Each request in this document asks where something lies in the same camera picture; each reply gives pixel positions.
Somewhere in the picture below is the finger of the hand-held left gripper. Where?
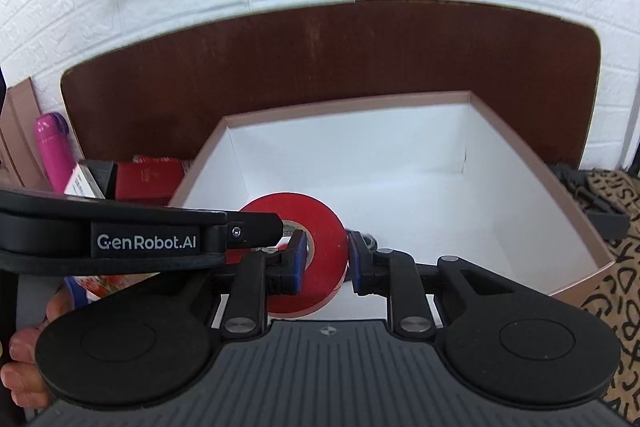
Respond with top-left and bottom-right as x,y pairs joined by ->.
226,212 -> 284,253

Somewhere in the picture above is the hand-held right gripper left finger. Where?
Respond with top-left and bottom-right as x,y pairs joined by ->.
170,229 -> 308,340

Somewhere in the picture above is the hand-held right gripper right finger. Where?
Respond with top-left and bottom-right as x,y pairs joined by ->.
346,231 -> 531,340

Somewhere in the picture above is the red tape roll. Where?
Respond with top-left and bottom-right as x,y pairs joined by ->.
227,192 -> 349,320

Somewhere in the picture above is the pink cardboard box white inside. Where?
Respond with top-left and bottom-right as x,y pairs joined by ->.
169,91 -> 617,323

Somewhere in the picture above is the person's left hand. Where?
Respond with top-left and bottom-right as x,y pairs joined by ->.
0,289 -> 90,409

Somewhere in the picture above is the white small box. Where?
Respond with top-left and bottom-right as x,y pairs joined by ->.
63,161 -> 101,200

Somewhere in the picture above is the floral printed bag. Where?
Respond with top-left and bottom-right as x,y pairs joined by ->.
64,274 -> 135,304

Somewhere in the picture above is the pink bottle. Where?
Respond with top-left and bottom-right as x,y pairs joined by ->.
34,111 -> 77,195

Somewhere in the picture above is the red box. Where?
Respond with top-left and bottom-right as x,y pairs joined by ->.
115,155 -> 187,206

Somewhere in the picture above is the pink cardboard lid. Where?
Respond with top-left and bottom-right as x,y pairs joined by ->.
0,77 -> 50,188

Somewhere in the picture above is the brown wooden board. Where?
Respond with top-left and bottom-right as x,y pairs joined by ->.
60,0 -> 602,168

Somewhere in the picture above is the dark grey plastic object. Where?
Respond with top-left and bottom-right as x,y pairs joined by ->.
547,161 -> 632,241

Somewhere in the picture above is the leopard printed cloth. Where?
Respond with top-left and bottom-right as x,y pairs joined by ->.
550,167 -> 640,427

